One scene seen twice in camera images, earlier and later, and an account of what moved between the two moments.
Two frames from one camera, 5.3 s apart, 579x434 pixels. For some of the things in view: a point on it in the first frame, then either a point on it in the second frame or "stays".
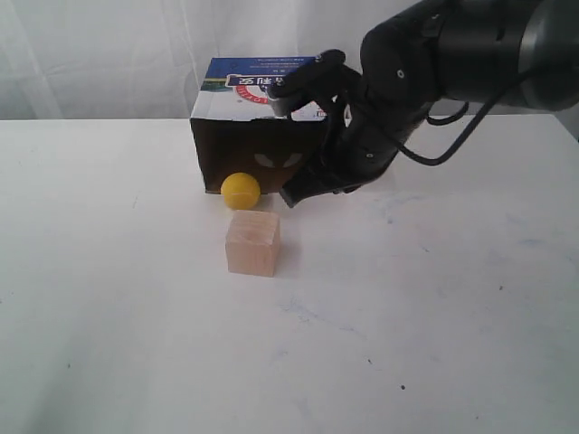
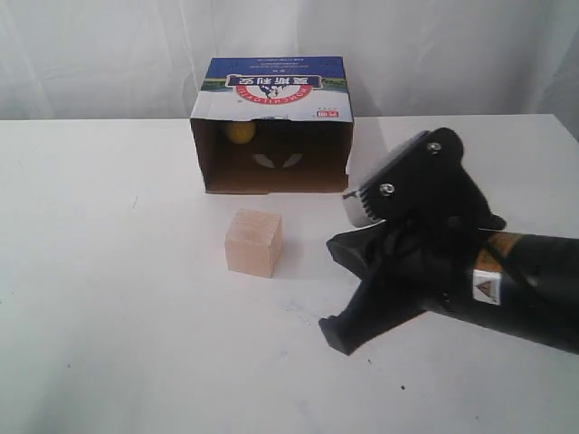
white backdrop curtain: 136,60 stays
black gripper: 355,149 to 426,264
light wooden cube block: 252,242 stays
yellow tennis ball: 241,191 to 241,132
